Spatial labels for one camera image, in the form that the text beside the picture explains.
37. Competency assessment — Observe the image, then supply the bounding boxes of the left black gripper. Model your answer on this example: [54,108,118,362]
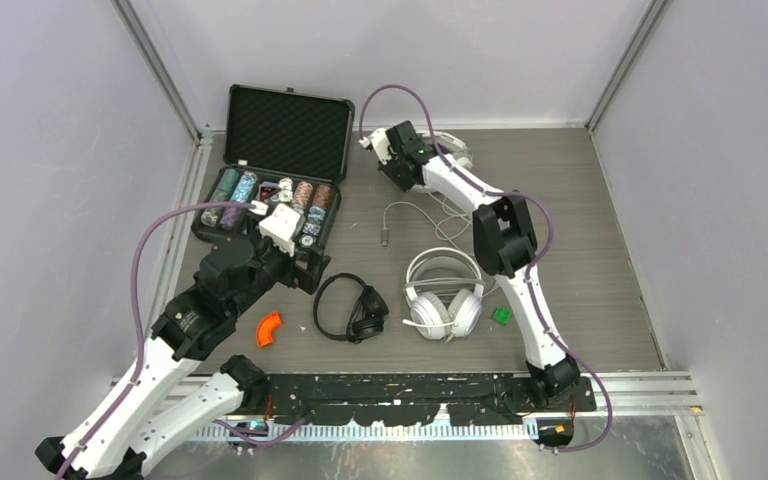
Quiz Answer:
[231,211,330,315]

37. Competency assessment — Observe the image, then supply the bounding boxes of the black wired headphones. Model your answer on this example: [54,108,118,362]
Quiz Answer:
[312,272,390,344]

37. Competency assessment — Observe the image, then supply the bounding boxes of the white grey headphones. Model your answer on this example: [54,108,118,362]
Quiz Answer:
[402,247,486,341]

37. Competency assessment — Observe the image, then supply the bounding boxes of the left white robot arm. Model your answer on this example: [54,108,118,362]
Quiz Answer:
[35,237,331,479]

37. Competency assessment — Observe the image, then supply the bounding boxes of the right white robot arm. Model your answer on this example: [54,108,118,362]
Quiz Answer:
[360,121,580,411]

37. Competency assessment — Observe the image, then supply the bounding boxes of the orange curved plastic piece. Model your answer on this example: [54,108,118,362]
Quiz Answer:
[255,311,283,349]

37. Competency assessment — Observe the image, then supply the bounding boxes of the black poker chip case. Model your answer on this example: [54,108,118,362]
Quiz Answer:
[205,85,355,251]

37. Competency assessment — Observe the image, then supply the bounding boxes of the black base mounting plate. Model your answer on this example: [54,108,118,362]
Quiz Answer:
[233,373,597,427]

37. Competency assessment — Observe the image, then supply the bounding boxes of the green toy brick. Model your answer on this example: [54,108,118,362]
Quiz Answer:
[492,307,513,325]

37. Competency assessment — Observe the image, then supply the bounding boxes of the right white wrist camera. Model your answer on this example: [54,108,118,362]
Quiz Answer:
[359,128,392,165]

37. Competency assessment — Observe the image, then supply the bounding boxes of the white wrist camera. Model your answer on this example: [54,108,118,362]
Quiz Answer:
[250,200,303,259]
[359,128,392,165]

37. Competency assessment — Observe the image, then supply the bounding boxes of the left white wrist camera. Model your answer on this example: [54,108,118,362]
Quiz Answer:
[250,200,303,259]

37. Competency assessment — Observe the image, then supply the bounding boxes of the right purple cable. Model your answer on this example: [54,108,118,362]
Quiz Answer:
[357,84,615,454]

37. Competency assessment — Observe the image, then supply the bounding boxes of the purple cable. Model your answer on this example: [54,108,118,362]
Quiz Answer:
[357,84,615,454]
[55,200,316,480]

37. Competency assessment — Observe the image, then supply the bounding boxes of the aluminium slotted rail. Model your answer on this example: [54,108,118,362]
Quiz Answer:
[190,418,540,442]

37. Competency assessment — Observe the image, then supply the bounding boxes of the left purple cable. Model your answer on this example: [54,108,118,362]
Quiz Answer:
[55,200,316,480]

